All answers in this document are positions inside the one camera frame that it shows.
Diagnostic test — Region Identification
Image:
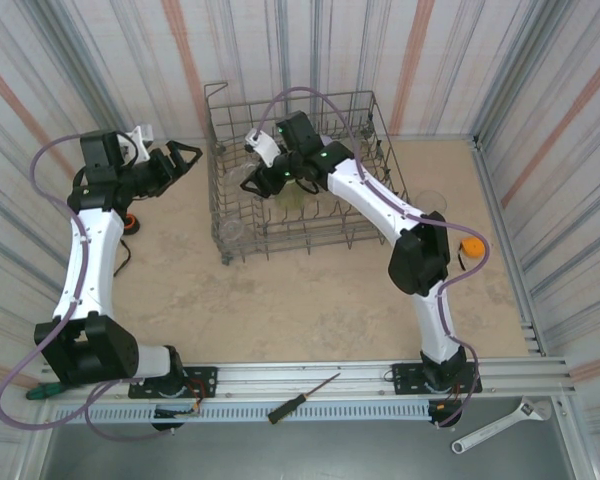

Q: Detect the pale green textured cup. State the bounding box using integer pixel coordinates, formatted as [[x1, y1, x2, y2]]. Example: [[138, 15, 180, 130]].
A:
[[274, 182, 307, 212]]

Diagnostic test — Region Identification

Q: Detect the orange black tape measure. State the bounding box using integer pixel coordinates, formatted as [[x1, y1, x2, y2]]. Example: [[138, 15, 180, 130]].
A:
[[112, 213, 142, 277]]

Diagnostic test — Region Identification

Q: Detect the grey metal shelf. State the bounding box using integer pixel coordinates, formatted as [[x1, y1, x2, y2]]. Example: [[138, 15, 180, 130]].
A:
[[39, 422, 581, 480]]

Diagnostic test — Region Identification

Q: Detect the silver adjustable wrench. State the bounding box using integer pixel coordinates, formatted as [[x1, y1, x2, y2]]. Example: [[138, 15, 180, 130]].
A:
[[451, 396, 551, 455]]

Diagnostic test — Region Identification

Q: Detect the grey wire dish rack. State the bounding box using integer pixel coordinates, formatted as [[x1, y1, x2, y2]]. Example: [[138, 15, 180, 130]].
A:
[[203, 81, 410, 266]]

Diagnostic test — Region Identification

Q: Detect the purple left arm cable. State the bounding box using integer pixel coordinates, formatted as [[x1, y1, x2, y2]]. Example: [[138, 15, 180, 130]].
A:
[[0, 132, 177, 442]]

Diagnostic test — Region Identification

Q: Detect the aluminium mounting rail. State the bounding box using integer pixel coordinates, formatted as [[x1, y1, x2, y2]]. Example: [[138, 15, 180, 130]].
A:
[[39, 355, 579, 401]]

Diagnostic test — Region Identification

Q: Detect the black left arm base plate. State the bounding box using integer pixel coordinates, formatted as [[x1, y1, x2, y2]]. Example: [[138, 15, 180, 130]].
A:
[[128, 365, 219, 400]]

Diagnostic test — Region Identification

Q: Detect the black handled screwdriver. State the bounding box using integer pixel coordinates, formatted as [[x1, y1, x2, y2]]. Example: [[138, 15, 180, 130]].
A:
[[267, 372, 342, 426]]

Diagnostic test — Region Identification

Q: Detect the grey slotted cable duct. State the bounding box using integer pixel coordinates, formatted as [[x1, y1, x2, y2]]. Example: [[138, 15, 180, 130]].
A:
[[53, 399, 434, 424]]

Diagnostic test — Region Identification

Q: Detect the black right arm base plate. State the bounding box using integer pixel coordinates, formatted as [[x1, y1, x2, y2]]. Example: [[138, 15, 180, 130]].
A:
[[390, 362, 481, 396]]

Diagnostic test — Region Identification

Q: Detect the green handled screwdriver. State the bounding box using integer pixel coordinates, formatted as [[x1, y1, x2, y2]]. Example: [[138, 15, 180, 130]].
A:
[[25, 382, 56, 401]]

